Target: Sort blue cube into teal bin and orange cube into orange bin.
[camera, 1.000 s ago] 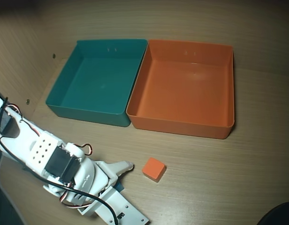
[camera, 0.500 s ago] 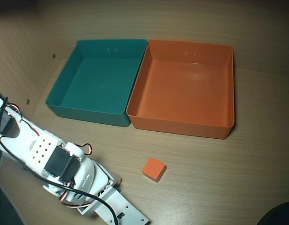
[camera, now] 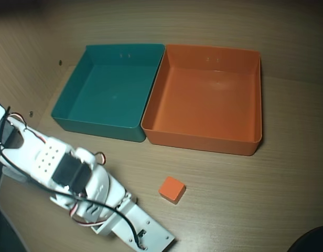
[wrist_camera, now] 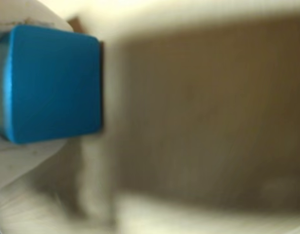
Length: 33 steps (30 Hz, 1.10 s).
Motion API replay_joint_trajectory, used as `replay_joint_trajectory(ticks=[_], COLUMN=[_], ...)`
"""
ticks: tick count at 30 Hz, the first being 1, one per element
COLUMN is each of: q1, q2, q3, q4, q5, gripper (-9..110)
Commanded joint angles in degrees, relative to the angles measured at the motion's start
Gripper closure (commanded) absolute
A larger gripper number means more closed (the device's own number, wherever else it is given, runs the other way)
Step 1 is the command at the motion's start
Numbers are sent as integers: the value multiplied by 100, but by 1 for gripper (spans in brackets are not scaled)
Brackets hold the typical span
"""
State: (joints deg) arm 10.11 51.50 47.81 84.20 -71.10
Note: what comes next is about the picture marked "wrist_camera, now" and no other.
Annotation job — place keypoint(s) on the blue cube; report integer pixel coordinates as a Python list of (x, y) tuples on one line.
[(55, 85)]

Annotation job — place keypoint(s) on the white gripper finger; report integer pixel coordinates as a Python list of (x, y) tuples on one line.
[(23, 161), (43, 14)]

